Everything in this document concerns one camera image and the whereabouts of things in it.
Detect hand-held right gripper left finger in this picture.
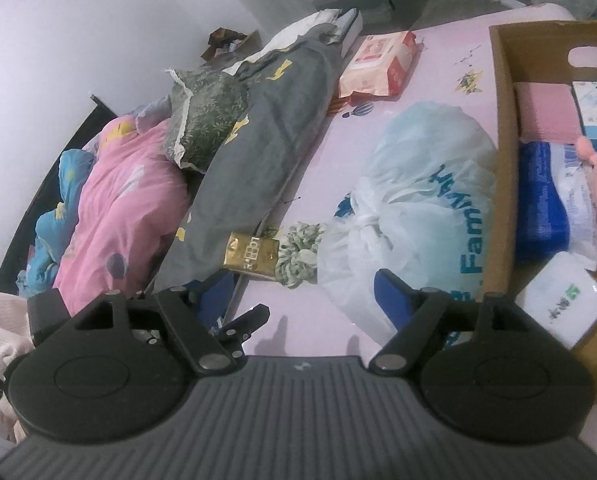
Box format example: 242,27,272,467
73,275,239,376

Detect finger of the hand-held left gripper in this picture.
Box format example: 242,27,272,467
209,304,270,358

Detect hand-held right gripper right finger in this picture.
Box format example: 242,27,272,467
368,268,526,376

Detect blue plastic packet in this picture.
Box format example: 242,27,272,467
515,140,597,271

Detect brown cardboard box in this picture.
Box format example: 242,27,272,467
488,20,597,406

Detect gold box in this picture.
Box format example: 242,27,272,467
222,231,280,278

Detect green white scrunchie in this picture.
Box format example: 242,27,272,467
274,222,326,290

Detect white plastic bag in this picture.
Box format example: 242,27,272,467
317,101,499,356

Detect pink and blue printed quilt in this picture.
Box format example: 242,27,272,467
16,115,192,306

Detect grey blanket with yellow print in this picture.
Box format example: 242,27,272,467
153,35,349,296

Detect black bed headboard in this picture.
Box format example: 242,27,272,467
0,94,122,293

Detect green patterned pillow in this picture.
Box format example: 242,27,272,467
162,67,249,173

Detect pink wet wipes pack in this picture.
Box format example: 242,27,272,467
338,30,419,98

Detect pink bed sheet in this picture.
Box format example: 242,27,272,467
228,2,576,361

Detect brown crumpled bag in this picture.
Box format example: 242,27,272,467
201,26,262,63

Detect white book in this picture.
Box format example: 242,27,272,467
337,7,364,56

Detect white cloth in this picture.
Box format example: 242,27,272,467
238,9,341,68

